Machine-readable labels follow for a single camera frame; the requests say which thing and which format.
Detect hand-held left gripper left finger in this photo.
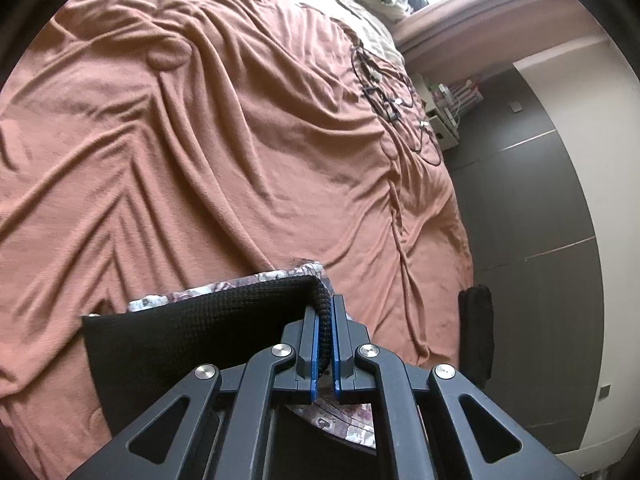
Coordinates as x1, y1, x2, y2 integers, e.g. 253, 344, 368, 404
65, 305, 321, 480

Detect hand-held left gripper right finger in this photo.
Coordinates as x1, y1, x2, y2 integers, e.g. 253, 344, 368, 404
332, 294, 577, 480

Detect black pants with floral lining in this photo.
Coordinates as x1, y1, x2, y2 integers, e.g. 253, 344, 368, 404
82, 259, 379, 457

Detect black chair back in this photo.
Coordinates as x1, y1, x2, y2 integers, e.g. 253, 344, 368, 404
457, 284, 495, 392

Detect pink-brown blanket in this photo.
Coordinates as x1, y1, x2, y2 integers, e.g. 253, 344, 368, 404
0, 0, 474, 461

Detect dark grey wardrobe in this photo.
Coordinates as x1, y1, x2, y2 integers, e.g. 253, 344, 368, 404
440, 66, 602, 453

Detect white nightstand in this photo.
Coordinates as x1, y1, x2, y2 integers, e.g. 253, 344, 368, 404
414, 74, 462, 149

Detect white slatted rack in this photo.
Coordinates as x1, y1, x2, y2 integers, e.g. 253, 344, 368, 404
446, 79, 485, 112

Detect pink curtain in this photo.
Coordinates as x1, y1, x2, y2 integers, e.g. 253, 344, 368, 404
392, 0, 607, 87

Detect thin black cable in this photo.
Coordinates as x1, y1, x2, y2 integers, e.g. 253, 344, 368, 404
351, 44, 444, 167

